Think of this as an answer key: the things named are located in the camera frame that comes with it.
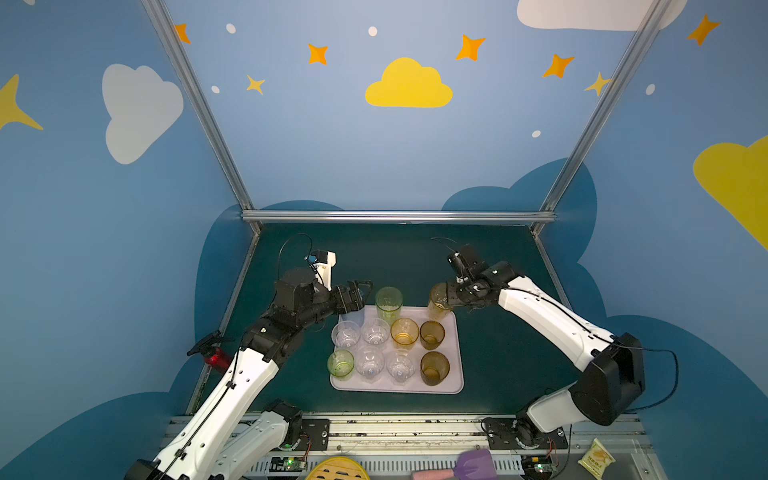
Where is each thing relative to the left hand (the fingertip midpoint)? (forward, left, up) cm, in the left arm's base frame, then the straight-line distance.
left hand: (364, 287), depth 70 cm
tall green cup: (+8, -6, -19) cm, 22 cm away
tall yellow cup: (+7, -22, -22) cm, 32 cm away
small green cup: (-9, +8, -27) cm, 30 cm away
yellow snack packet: (-31, -57, -26) cm, 70 cm away
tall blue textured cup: (+5, +4, -25) cm, 26 cm away
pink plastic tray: (-5, -14, -28) cm, 31 cm away
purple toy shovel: (-32, -27, -27) cm, 50 cm away
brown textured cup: (0, -19, -25) cm, 32 cm away
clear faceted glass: (-3, +6, -21) cm, 22 cm away
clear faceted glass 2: (-9, -1, -25) cm, 27 cm away
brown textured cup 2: (-10, -19, -26) cm, 34 cm away
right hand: (+7, -26, -12) cm, 29 cm away
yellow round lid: (-34, +5, -25) cm, 42 cm away
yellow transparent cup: (0, -11, -26) cm, 28 cm away
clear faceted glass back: (-1, -3, -22) cm, 22 cm away
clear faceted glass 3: (-10, -10, -27) cm, 31 cm away
